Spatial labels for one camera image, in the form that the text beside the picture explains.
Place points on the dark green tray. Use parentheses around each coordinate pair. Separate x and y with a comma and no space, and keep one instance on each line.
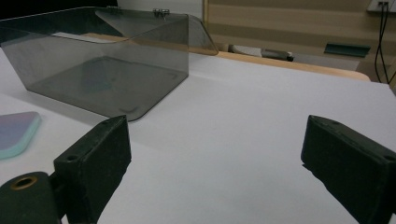
(347,49)

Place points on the grey handheld tool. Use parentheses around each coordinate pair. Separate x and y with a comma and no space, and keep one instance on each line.
(275,54)

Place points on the white wall socket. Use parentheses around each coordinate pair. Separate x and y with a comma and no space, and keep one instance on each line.
(380,5)

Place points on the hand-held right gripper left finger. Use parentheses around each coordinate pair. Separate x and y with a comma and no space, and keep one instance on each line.
(93,168)

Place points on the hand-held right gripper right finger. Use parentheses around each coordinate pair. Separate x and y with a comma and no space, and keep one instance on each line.
(351,161)

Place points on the smoked transparent acrylic box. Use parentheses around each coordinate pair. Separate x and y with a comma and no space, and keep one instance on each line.
(102,71)

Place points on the pastel pad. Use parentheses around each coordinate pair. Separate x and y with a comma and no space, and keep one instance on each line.
(15,132)

